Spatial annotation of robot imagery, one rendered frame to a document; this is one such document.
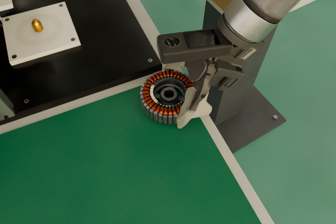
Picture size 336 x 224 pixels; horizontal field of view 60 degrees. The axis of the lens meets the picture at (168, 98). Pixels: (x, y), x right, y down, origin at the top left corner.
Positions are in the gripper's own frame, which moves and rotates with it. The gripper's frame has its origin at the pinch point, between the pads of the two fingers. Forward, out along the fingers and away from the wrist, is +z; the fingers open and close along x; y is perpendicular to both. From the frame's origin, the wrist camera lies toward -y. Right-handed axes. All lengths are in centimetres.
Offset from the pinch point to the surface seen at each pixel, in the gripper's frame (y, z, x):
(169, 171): -2.0, 2.5, -14.4
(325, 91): 118, 20, 36
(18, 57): -26.2, 12.7, 15.5
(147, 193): -5.8, 4.6, -17.3
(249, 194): 8.8, -3.5, -21.1
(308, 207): 86, 38, -16
